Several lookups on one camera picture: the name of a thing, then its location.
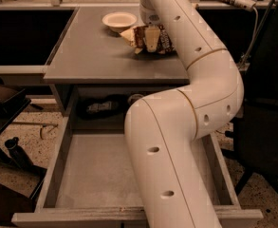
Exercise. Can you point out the black stand with dark tray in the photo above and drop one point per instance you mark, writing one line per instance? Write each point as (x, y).
(13, 101)

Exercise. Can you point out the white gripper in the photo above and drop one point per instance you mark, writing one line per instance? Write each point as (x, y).
(149, 17)

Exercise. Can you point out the white bowl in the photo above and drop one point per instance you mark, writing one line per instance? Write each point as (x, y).
(119, 21)

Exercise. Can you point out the grey counter cabinet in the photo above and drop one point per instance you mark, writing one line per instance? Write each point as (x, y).
(107, 53)

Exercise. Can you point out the black office chair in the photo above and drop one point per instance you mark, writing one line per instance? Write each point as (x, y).
(255, 134)

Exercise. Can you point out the grey open drawer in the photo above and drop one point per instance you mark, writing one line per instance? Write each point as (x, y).
(90, 182)

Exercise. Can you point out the brown and yellow chip bag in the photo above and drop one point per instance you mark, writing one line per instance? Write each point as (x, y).
(135, 37)

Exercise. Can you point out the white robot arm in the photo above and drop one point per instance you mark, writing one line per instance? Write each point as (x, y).
(161, 128)

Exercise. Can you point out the black tape roll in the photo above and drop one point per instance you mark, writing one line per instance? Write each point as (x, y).
(133, 98)

